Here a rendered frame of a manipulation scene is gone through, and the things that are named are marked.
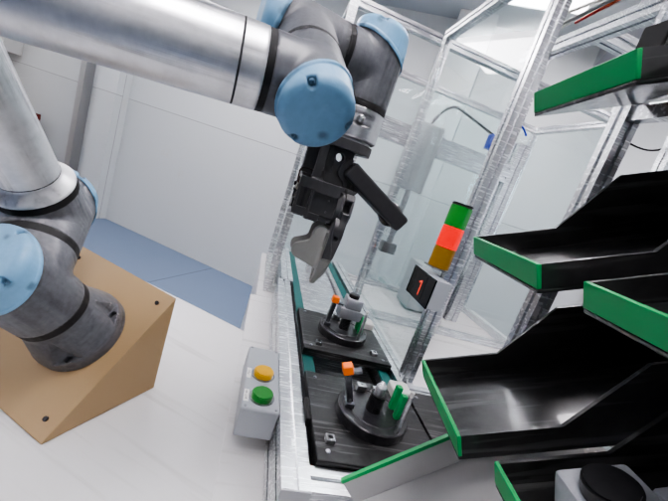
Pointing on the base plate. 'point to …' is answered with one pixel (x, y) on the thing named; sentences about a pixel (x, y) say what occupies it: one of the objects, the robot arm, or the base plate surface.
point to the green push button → (261, 395)
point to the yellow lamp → (441, 257)
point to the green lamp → (458, 217)
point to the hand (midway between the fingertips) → (318, 275)
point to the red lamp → (449, 237)
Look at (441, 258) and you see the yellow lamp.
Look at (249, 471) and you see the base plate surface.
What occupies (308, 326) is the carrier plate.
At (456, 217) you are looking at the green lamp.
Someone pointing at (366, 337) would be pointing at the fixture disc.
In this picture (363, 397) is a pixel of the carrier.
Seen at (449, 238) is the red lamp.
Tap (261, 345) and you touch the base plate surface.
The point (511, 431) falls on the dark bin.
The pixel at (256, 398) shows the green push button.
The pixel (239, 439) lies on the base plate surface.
